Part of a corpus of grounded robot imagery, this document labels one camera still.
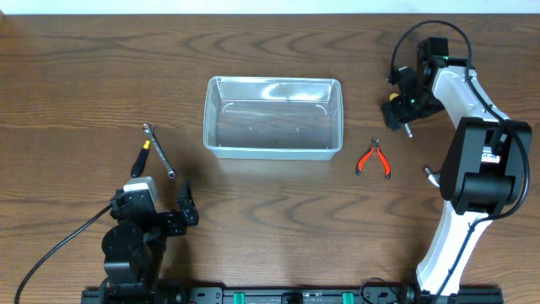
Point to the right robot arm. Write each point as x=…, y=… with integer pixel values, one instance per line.
x=485, y=175

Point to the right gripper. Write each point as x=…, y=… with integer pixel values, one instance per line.
x=434, y=108

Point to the clear plastic container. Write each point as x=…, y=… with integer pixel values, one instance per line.
x=272, y=118

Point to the black handled hammer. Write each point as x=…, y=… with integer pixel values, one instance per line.
x=432, y=176

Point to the silver ring wrench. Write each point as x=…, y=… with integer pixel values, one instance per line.
x=149, y=130

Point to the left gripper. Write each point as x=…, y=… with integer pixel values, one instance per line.
x=186, y=212

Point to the yellow black stubby screwdriver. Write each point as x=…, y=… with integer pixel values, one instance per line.
x=407, y=128

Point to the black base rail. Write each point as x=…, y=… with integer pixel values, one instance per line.
x=376, y=294

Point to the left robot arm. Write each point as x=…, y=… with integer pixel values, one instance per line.
x=135, y=247

